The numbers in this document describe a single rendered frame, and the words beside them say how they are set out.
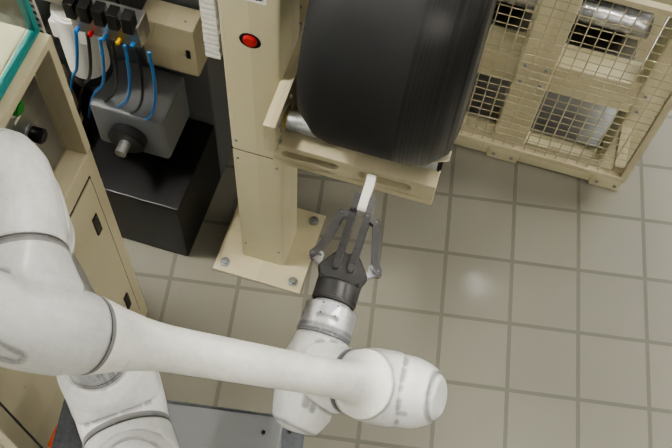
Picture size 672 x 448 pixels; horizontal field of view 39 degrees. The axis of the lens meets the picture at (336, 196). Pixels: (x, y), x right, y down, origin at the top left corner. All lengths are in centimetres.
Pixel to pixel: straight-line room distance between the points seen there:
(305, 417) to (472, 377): 130
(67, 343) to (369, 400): 47
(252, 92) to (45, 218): 98
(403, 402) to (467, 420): 133
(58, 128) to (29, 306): 90
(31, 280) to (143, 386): 59
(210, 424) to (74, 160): 60
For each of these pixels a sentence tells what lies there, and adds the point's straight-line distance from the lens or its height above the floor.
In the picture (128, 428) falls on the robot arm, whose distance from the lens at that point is 167.
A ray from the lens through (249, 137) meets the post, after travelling 224.
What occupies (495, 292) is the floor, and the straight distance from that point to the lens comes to 287.
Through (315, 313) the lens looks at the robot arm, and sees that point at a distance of 154.
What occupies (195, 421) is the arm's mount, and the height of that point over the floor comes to 76.
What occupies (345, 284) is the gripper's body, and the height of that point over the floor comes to 116.
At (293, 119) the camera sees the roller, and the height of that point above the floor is 92.
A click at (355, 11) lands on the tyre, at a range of 156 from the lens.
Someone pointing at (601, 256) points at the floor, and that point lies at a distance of 300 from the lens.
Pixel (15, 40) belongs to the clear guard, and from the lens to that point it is 167.
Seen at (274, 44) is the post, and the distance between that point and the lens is 191.
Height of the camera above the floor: 259
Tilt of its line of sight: 61 degrees down
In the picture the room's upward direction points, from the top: 5 degrees clockwise
